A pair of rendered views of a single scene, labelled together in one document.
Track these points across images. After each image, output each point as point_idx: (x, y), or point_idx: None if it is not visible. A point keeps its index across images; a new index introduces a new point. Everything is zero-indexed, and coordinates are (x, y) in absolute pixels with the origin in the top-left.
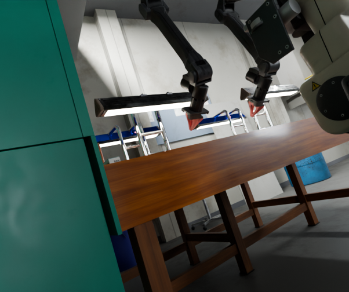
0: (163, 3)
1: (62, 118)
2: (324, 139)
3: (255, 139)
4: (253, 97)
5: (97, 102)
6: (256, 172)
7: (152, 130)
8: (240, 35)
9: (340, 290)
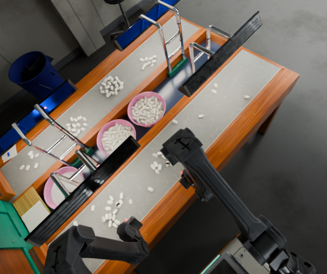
0: (84, 241)
1: None
2: (235, 152)
3: (176, 215)
4: (184, 179)
5: (31, 244)
6: (171, 226)
7: (65, 92)
8: (189, 174)
9: (201, 201)
